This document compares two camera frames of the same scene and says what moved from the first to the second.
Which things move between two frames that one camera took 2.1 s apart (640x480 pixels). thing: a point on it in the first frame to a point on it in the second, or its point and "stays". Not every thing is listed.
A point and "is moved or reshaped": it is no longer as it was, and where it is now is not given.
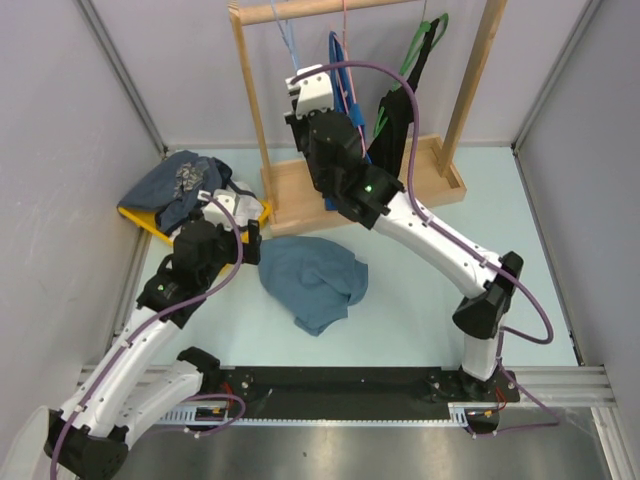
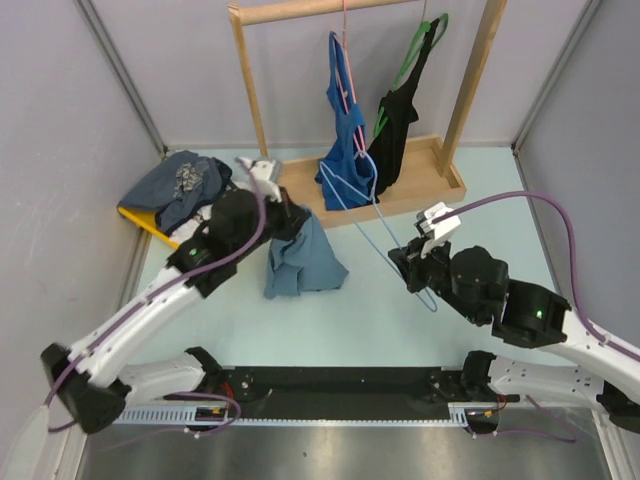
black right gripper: x=298 y=125 to x=412 y=263
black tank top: x=396 y=113 stays
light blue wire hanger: x=289 y=41 to x=371 y=198
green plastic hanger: x=425 y=29 stays
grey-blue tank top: x=314 y=280 is moved or reshaped
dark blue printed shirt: x=170 y=189 stays
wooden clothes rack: x=289 y=205 stays
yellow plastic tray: x=146 y=219 stays
